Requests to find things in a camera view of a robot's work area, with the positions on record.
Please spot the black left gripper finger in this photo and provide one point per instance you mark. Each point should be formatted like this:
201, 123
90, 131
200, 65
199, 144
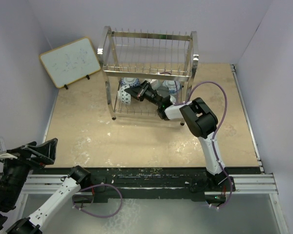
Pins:
42, 155
50, 143

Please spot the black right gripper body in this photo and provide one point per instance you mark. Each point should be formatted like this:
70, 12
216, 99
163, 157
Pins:
150, 94

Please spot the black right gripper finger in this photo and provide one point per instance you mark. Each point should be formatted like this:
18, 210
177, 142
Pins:
138, 91
139, 97

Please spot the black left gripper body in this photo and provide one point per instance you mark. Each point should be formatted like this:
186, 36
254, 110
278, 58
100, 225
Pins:
21, 165

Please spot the blue patterned bowl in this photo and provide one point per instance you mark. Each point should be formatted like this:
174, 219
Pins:
123, 96

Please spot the red zigzag patterned bowl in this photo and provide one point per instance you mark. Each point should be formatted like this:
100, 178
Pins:
131, 82

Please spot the light green celadon bowl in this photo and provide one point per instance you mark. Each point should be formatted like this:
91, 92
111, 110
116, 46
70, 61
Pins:
155, 83

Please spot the white red rimmed bowl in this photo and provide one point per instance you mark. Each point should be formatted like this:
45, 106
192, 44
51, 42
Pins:
172, 99

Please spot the blue floral bowl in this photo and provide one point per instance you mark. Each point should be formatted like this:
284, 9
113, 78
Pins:
174, 87

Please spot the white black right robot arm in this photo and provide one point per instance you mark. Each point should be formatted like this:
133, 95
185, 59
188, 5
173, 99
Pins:
200, 120

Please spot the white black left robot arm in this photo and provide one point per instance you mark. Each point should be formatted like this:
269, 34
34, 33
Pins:
12, 193

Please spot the stainless steel dish rack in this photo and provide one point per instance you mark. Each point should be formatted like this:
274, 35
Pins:
138, 54

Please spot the small whiteboard yellow frame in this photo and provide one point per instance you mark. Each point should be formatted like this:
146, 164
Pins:
71, 62

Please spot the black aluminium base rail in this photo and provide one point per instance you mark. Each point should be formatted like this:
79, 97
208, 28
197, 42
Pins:
177, 183

